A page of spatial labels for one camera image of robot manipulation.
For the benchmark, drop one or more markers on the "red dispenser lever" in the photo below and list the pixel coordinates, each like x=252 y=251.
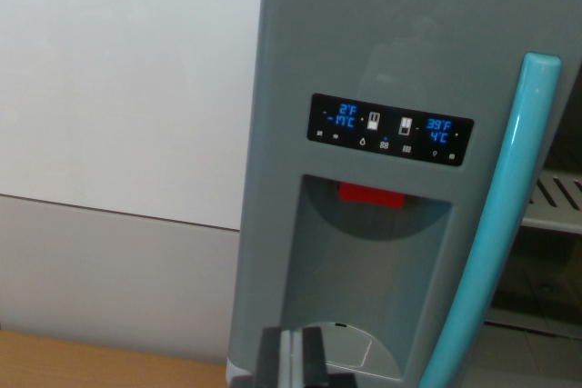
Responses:
x=370 y=197

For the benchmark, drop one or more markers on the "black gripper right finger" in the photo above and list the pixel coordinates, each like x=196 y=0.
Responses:
x=314 y=356

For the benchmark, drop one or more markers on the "grey fridge door with dispenser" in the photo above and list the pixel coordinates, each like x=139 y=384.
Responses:
x=364 y=42

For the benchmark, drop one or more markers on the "toy fridge cabinet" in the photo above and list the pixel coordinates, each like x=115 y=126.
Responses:
x=536 y=279

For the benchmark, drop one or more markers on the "grey slotted fridge shelf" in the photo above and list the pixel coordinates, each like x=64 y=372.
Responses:
x=552 y=204

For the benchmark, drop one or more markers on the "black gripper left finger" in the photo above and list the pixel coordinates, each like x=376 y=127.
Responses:
x=270 y=356

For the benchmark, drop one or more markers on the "black temperature display panel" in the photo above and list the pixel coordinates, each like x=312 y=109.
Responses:
x=391 y=130

